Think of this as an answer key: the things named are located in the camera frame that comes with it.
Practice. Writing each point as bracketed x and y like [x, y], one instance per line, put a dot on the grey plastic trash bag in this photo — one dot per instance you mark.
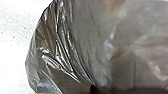
[83, 46]

